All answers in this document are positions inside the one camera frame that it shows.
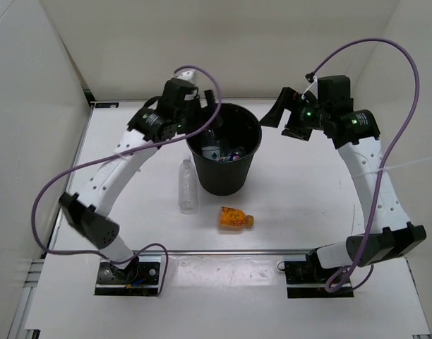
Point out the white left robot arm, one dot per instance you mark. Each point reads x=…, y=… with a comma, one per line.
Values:
x=87, y=211

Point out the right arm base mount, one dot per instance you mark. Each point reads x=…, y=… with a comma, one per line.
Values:
x=304, y=282

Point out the red label water bottle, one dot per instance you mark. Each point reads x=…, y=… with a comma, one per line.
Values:
x=210, y=146

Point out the clear unlabeled plastic bottle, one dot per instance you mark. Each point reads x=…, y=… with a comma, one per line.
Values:
x=188, y=193

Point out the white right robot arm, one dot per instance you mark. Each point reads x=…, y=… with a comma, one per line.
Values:
x=389, y=232

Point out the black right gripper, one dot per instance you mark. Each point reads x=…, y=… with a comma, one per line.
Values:
x=291, y=101

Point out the black plastic bin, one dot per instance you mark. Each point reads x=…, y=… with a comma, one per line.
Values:
x=242, y=129

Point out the small pepsi bottle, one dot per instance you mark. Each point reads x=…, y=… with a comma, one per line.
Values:
x=234, y=157

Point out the orange juice bottle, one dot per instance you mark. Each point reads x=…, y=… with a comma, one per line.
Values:
x=232, y=219

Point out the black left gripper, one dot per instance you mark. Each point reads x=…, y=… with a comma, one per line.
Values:
x=200, y=116

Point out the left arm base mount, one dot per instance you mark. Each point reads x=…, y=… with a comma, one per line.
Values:
x=139, y=280

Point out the blue orange label bottle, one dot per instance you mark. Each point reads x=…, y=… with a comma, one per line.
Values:
x=226, y=149

